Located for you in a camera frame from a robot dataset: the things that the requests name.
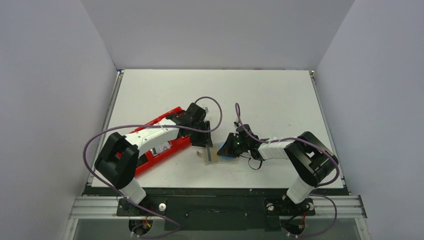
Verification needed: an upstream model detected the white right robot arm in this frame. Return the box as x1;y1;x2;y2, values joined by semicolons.
217;124;340;214

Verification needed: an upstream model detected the red plastic tray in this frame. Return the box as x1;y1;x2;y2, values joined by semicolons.
135;106;191;177

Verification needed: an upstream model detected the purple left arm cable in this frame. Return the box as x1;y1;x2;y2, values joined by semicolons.
82;96;223;239

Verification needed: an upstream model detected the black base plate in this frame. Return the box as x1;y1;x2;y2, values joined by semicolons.
82;187;329;232

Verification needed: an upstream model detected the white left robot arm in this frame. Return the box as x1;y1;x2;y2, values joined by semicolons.
94;102;213;215

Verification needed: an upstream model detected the silver striped card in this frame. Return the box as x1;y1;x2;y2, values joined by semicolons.
150;141;172;156

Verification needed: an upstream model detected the dark card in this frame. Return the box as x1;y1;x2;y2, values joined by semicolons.
205;147;213;164

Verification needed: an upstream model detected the aluminium frame rail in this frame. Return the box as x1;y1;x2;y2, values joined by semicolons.
69;195;367;219

